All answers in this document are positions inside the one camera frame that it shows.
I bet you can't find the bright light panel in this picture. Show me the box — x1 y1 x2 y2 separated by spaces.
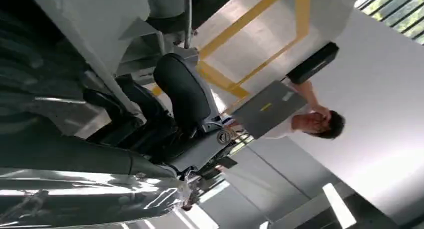
322 182 358 229

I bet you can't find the person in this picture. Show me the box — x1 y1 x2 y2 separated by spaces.
261 80 346 141

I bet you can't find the grey laptop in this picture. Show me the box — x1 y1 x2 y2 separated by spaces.
231 80 308 141

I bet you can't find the barred window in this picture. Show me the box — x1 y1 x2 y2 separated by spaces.
353 0 424 46

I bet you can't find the chrome pole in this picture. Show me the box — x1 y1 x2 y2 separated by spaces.
183 0 194 50

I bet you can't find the black box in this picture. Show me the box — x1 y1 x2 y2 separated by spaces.
286 41 340 86

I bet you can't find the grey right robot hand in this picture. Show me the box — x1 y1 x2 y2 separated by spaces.
0 52 233 180

